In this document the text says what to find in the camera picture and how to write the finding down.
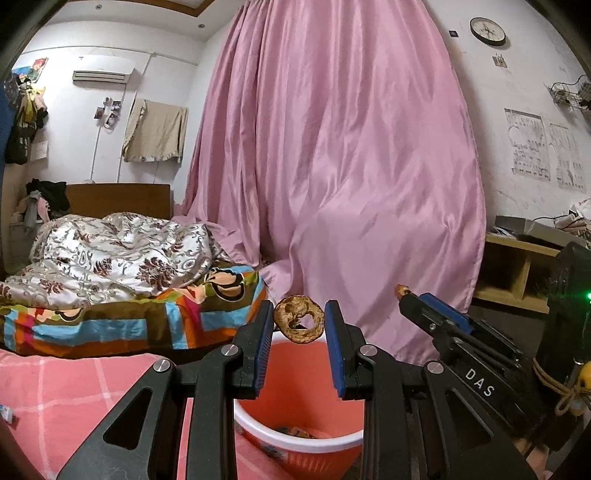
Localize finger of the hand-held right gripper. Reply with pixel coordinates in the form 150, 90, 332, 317
397, 293, 548, 439
419, 292, 534, 372

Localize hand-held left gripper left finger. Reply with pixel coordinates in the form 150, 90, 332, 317
55, 299, 275, 480

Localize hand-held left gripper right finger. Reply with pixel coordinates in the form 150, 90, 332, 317
324, 299, 539, 480

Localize brown pretzel snack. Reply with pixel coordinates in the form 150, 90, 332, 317
273, 295, 326, 344

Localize orange bucket with white rim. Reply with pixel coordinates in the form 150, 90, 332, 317
233, 330, 370, 480

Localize yellow brown wrapper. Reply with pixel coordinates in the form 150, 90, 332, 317
277, 425, 319, 439

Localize wooden shelf unit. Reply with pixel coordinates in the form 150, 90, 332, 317
473, 233, 561, 315

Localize grey flat box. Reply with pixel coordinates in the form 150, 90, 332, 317
494, 215, 591, 245

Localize white plastic bag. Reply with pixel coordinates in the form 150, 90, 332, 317
554, 198, 591, 232

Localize pink curtain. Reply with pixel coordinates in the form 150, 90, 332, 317
173, 0, 488, 363

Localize floral brown white quilt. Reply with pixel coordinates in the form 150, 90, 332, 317
0, 212, 232, 310

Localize pink checked bed sheet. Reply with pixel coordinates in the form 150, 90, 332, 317
0, 348, 296, 480

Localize wooden headboard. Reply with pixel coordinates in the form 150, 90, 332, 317
65, 184, 172, 220

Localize beige hanging towel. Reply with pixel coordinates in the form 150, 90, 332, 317
121, 98, 189, 163

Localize white bedside cabinet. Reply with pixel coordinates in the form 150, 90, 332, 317
8, 220, 38, 266

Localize pile of clothes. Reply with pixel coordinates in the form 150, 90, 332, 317
16, 178, 70, 232

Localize white air conditioner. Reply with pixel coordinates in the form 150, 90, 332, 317
72, 68, 136, 85

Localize hanging bags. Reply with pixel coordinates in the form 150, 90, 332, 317
4, 74, 49, 164

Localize yellow cord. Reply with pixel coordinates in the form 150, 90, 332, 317
533, 357, 591, 416

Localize wall calendar sheet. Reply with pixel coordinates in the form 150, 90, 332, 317
504, 108, 552, 182
547, 122, 587, 188

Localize wire wall basket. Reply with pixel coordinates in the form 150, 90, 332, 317
549, 76, 591, 112

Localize wall photos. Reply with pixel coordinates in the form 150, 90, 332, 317
95, 97, 123, 130

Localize round wall clock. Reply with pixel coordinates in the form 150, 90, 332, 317
470, 17, 507, 46

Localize wall poster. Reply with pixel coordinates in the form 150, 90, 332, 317
11, 58, 49, 81

